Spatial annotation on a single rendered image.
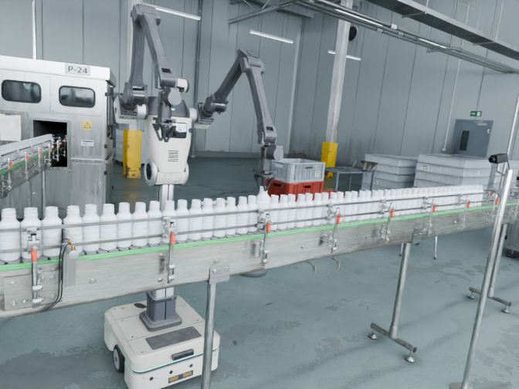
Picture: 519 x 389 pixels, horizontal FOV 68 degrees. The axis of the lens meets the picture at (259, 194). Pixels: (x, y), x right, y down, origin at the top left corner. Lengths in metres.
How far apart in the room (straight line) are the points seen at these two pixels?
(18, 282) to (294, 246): 1.16
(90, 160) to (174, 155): 3.08
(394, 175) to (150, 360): 7.42
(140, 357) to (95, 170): 3.35
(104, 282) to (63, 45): 12.42
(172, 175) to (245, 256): 0.69
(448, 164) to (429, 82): 5.49
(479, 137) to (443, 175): 4.23
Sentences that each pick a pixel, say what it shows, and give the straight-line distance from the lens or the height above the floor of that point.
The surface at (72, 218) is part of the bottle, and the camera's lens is 1.45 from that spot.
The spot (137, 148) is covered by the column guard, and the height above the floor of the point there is 0.69.
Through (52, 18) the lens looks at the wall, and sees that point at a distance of 13.76.
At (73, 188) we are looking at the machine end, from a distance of 5.29.
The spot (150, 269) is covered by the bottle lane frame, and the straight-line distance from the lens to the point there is 1.56.
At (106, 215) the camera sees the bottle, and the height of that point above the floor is 1.13.
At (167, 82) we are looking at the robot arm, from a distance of 1.66.
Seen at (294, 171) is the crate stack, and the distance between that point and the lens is 4.20.
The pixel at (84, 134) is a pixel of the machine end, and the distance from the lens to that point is 5.18.
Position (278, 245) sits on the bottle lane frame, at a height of 0.93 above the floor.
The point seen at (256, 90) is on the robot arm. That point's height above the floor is 1.65.
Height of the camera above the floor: 1.50
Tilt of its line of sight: 11 degrees down
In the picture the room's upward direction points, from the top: 5 degrees clockwise
